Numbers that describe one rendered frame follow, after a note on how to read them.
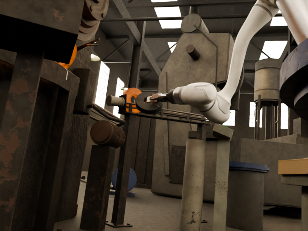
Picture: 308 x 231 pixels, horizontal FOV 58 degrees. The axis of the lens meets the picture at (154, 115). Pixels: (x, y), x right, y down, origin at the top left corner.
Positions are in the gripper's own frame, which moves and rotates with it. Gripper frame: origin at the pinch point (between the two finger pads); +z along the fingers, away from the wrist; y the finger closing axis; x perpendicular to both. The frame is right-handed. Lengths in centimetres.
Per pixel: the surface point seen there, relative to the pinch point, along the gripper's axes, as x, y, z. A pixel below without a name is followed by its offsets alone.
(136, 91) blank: 5.9, -0.2, 15.1
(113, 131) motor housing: -21.4, -19.8, 2.3
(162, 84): 77, 165, 181
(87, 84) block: 1.1, -32.5, 14.0
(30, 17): -7, -82, -56
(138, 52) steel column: 362, 498, 726
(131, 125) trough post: -15.1, -1.3, 13.1
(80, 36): 21.2, -43.6, 7.6
